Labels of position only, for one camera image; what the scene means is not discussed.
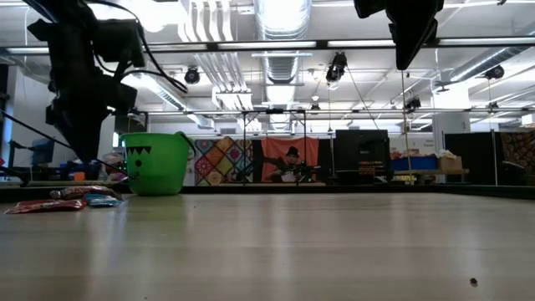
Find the colourful patchwork quilt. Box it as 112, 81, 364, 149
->
192, 135, 255, 187

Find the black partition panel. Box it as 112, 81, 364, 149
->
443, 131, 502, 187

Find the person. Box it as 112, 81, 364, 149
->
263, 145, 314, 184

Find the dark computer monitor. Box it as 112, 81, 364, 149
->
31, 138, 57, 166

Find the black aluminium frame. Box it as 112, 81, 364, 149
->
0, 37, 535, 204

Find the white column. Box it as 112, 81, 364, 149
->
431, 111, 472, 154

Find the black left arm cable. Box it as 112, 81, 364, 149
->
85, 0, 189, 94

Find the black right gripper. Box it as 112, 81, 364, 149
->
384, 0, 445, 71

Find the black ceiling spotlight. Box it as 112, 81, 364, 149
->
483, 64, 506, 81
324, 51, 349, 84
403, 96, 422, 113
183, 66, 201, 85

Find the wooden background table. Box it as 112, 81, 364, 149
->
392, 168, 470, 186

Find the black background gantry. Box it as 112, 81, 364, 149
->
82, 107, 535, 185

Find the orange hanging cloth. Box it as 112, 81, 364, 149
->
261, 136, 321, 184

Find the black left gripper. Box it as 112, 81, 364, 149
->
27, 18, 139, 165

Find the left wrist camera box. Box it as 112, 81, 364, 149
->
94, 18, 146, 69

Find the blue storage bin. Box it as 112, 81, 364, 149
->
390, 155, 439, 171

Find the brown cardboard box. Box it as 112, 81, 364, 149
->
436, 155, 464, 171

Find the silver ventilation duct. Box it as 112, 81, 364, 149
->
434, 45, 523, 91

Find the red candy packet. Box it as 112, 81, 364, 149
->
3, 198, 87, 215

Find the white ventilation duct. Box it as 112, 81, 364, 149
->
133, 70, 215, 130

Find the dark patterned cloth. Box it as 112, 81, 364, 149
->
499, 131, 535, 186

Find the blue white candy bar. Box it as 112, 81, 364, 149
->
85, 192, 123, 208

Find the green plastic bucket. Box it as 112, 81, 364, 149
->
119, 130, 196, 196

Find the brown candy bar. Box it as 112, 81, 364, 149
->
48, 185, 122, 201

